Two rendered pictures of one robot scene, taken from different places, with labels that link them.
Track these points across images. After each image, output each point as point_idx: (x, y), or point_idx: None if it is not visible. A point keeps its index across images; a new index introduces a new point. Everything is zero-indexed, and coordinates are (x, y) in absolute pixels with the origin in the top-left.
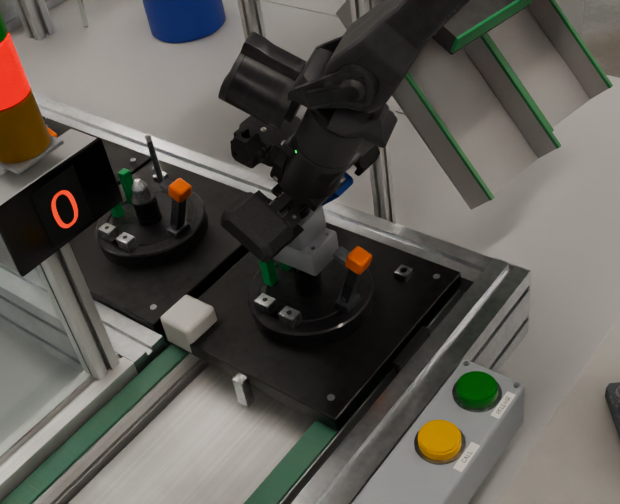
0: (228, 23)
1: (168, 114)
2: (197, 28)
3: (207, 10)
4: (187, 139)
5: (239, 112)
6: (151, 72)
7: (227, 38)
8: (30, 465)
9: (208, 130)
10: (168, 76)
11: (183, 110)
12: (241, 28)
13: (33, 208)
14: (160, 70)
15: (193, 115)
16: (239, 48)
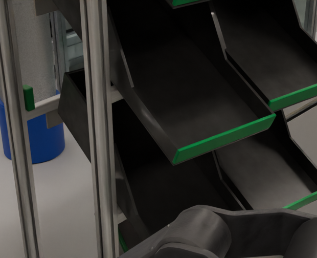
0: (65, 153)
1: None
2: (37, 155)
3: (48, 143)
4: None
5: (44, 239)
6: None
7: (59, 167)
8: None
9: (13, 252)
10: (1, 192)
11: (0, 228)
12: (73, 159)
13: None
14: None
15: (6, 234)
16: (65, 178)
